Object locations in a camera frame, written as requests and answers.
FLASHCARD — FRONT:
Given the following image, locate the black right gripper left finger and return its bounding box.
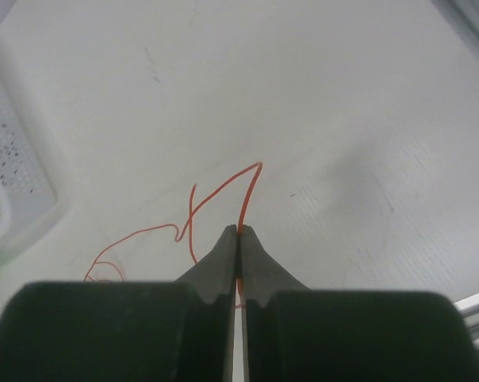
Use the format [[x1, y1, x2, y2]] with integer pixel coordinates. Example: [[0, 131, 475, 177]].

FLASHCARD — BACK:
[[0, 225, 238, 381]]

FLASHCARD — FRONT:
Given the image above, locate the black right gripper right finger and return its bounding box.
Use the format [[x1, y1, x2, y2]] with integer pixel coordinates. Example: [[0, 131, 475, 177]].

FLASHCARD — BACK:
[[238, 226, 479, 381]]

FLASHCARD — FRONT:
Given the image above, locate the white perforated plastic basket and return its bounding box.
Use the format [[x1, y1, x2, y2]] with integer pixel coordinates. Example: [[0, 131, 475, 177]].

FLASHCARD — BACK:
[[0, 81, 56, 250]]

